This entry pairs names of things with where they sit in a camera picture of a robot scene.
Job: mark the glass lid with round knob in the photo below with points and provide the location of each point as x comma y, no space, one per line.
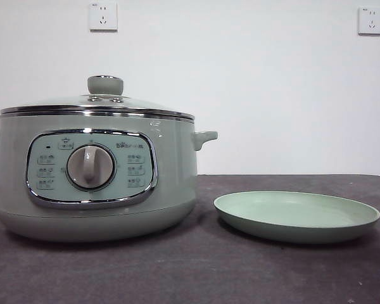
106,84

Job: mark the pale green electric steamer pot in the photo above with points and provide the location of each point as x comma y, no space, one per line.
177,177

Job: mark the pale green round plate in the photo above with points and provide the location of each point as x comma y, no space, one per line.
297,228

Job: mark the white wall socket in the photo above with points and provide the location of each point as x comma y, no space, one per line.
371,21
103,16

